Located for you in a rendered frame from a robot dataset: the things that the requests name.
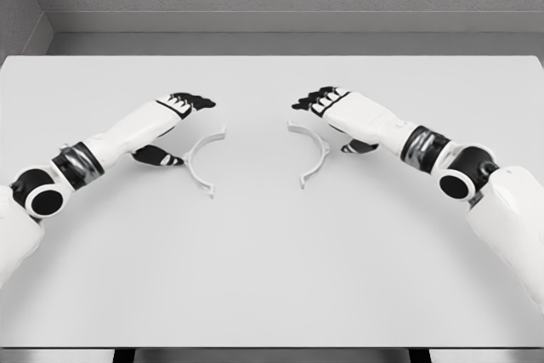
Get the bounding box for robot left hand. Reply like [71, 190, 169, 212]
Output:
[115, 91, 217, 167]

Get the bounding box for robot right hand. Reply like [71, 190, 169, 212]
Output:
[290, 86, 400, 155]

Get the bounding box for white pipe clamp half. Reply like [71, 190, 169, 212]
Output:
[183, 124, 228, 201]
[286, 119, 331, 190]

